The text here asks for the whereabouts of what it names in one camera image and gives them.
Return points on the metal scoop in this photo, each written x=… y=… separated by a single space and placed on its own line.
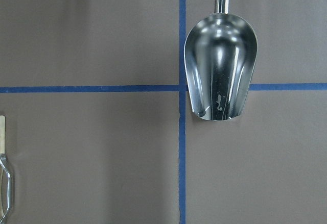
x=219 y=59

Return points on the metal cutting board handle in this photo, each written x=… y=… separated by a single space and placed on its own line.
x=7 y=189

